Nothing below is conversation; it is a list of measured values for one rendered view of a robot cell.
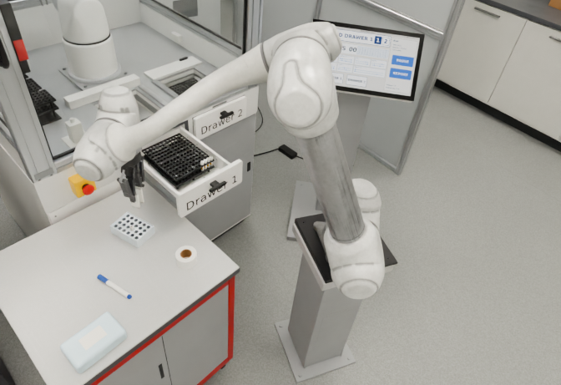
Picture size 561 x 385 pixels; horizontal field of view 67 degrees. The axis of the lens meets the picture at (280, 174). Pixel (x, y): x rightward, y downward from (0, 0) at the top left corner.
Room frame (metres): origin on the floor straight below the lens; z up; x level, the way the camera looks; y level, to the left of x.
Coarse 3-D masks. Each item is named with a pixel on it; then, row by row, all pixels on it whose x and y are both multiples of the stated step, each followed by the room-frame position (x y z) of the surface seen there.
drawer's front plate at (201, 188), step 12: (228, 168) 1.17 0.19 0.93; (240, 168) 1.21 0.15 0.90; (204, 180) 1.09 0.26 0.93; (228, 180) 1.16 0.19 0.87; (240, 180) 1.21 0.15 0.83; (180, 192) 1.02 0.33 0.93; (192, 192) 1.04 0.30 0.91; (204, 192) 1.08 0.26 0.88; (216, 192) 1.12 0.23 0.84; (180, 204) 1.00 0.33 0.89; (192, 204) 1.04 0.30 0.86; (204, 204) 1.07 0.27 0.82; (180, 216) 1.00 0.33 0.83
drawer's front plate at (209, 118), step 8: (224, 104) 1.58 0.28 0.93; (232, 104) 1.60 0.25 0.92; (240, 104) 1.64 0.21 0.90; (208, 112) 1.51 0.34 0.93; (216, 112) 1.53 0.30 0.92; (200, 120) 1.46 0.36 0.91; (208, 120) 1.49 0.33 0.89; (216, 120) 1.53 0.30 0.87; (232, 120) 1.60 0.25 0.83; (200, 128) 1.46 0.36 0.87; (208, 128) 1.49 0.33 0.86; (216, 128) 1.53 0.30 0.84; (200, 136) 1.46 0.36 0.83
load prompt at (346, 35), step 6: (342, 30) 1.93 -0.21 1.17; (348, 30) 1.94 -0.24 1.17; (342, 36) 1.92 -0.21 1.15; (348, 36) 1.92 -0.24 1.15; (354, 36) 1.92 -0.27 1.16; (360, 36) 1.92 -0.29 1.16; (366, 36) 1.92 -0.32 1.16; (372, 36) 1.92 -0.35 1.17; (378, 36) 1.92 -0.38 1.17; (384, 36) 1.92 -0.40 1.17; (390, 36) 1.92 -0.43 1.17; (354, 42) 1.90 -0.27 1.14; (360, 42) 1.90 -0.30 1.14; (366, 42) 1.90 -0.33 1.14; (372, 42) 1.90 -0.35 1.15; (378, 42) 1.90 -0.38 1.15; (384, 42) 1.91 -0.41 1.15; (390, 42) 1.91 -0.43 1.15
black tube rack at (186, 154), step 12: (156, 144) 1.29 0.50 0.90; (168, 144) 1.29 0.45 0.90; (180, 144) 1.30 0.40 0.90; (192, 144) 1.31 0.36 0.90; (144, 156) 1.25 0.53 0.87; (156, 156) 1.25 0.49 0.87; (168, 156) 1.23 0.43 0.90; (180, 156) 1.23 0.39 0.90; (192, 156) 1.24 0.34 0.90; (204, 156) 1.25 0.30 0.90; (156, 168) 1.18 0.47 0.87; (168, 168) 1.16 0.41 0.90; (180, 168) 1.20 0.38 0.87; (204, 168) 1.22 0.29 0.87; (180, 180) 1.13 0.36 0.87
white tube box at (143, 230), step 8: (128, 216) 1.01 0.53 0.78; (136, 216) 1.00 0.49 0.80; (112, 224) 0.95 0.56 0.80; (120, 224) 0.96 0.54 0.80; (128, 224) 0.96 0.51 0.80; (136, 224) 0.97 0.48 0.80; (144, 224) 0.97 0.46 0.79; (112, 232) 0.94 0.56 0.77; (120, 232) 0.92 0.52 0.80; (128, 232) 0.93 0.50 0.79; (136, 232) 0.94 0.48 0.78; (144, 232) 0.93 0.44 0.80; (152, 232) 0.95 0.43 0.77; (128, 240) 0.91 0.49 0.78; (136, 240) 0.90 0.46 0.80; (144, 240) 0.92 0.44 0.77
